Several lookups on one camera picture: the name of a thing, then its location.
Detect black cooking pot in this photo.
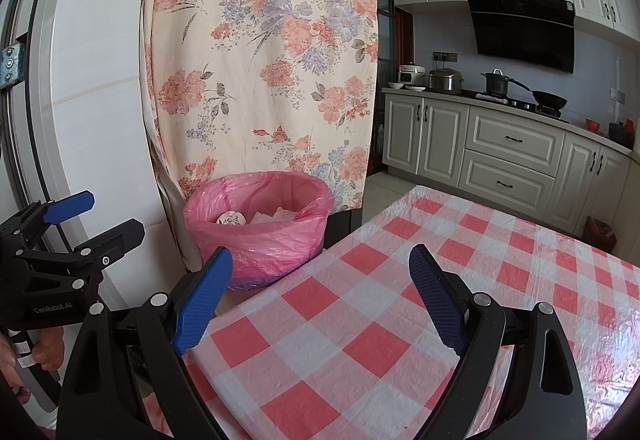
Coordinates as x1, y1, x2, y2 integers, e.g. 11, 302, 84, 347
481, 68, 531, 97

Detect red checkered tablecloth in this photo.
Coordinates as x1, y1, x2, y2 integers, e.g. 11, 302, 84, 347
140, 184, 640, 440

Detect white lower kitchen cabinets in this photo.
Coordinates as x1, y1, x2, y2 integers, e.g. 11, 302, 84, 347
382, 87, 633, 233

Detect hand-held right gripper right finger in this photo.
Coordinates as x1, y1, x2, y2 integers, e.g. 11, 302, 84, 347
408, 243, 588, 440

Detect metal bracket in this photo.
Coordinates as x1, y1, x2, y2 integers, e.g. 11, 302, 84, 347
0, 45, 23, 88

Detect person's left hand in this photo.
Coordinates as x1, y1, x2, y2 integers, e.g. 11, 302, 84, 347
0, 332, 67, 403

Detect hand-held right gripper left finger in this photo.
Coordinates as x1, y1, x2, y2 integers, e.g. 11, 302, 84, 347
56, 246, 235, 440

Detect silver pressure cooker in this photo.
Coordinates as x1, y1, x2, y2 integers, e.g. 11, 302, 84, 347
428, 66, 465, 95

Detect floral curtain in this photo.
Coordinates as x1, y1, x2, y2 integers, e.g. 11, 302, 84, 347
139, 0, 379, 211

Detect pink bag-lined bin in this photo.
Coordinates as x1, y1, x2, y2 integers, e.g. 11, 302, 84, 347
182, 171, 335, 292

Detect white side kitchen cabinets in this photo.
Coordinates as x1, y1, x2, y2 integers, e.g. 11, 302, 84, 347
612, 155, 640, 266

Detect black range hood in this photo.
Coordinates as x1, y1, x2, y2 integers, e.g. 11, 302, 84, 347
465, 0, 576, 74

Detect black gas stove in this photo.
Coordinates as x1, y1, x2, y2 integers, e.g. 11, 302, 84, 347
470, 90, 571, 121

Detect black frying pan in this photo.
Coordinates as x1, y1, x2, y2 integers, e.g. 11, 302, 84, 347
531, 90, 568, 111

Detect white rice cooker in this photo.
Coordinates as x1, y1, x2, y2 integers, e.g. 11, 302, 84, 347
397, 63, 429, 87

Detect dark framed glass door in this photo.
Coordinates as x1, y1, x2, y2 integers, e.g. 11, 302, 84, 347
367, 0, 416, 176

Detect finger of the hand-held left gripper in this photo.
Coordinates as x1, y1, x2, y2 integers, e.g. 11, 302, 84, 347
15, 218, 146, 291
0, 191, 96, 251

